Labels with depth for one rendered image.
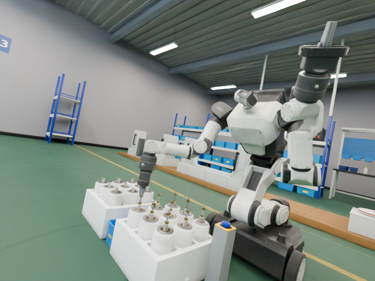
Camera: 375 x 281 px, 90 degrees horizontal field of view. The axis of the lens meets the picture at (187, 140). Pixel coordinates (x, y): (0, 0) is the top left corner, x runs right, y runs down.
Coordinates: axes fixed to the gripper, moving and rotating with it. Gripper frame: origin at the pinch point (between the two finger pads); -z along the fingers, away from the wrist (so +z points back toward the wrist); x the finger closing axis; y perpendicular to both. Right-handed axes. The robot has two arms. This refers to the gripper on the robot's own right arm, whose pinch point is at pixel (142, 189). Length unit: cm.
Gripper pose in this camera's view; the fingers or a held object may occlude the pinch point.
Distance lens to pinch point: 105.0
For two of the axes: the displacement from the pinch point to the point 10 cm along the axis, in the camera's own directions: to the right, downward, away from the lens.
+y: -9.8, -1.9, -0.7
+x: -0.8, 0.1, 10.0
